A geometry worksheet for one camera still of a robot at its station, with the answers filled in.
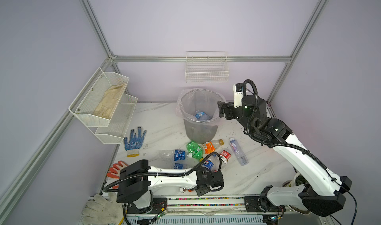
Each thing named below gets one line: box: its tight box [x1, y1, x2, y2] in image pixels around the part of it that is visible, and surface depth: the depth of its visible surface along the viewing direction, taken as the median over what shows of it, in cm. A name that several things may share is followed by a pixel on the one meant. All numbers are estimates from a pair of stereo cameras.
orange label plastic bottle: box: [202, 138, 225, 155], surface depth 95 cm
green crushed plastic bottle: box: [186, 140, 204, 163], surface depth 92 cm
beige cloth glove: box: [93, 82, 127, 119], surface depth 81 cm
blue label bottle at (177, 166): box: [173, 163, 184, 170], surface depth 83 cm
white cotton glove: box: [81, 192, 125, 225], surface depth 72 cm
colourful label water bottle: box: [194, 110, 206, 119], surface depth 97 cm
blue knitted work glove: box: [123, 126, 147, 158], surface depth 98 cm
